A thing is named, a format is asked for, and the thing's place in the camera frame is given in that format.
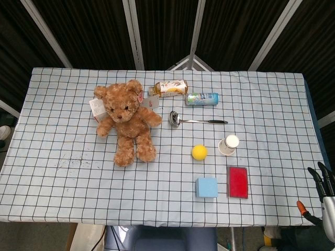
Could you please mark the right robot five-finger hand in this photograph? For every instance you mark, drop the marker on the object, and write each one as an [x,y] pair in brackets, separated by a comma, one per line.
[328,209]

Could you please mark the brown teddy bear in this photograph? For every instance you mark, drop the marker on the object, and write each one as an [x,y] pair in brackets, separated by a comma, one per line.
[128,125]

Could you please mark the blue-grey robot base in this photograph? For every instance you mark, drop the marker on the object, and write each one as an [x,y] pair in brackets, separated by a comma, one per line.
[162,239]

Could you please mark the red stamp pad case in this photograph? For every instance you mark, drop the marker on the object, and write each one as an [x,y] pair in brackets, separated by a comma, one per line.
[237,182]

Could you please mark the white paper cup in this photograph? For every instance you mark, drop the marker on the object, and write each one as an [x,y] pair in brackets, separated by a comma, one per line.
[228,146]

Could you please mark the light blue foam cube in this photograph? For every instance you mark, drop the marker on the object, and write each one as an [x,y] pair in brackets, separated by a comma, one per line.
[206,187]

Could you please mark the yellow foam ball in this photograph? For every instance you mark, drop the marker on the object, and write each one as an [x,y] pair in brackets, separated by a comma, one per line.
[199,152]

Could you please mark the light blue drink can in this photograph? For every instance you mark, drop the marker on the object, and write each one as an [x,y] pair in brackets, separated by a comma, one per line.
[201,99]

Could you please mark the yellow tea bottle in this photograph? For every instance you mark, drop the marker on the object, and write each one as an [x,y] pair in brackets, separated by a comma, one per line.
[170,87]

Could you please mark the white card with red print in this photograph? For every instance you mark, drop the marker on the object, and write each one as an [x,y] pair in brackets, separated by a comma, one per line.
[153,102]

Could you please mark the white panel under table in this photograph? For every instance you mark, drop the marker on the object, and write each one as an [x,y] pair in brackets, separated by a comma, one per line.
[86,236]

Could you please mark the blue checked tablecloth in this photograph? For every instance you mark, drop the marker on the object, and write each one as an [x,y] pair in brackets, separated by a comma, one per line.
[78,183]

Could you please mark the white shoe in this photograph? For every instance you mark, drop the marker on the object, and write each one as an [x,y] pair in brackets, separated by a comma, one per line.
[4,132]

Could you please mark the white metal frame post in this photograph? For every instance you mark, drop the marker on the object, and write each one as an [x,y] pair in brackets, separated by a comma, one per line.
[196,26]
[45,32]
[274,32]
[134,34]

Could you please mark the triangular metal frame foot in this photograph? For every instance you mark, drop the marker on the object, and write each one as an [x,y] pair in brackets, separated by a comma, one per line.
[191,62]

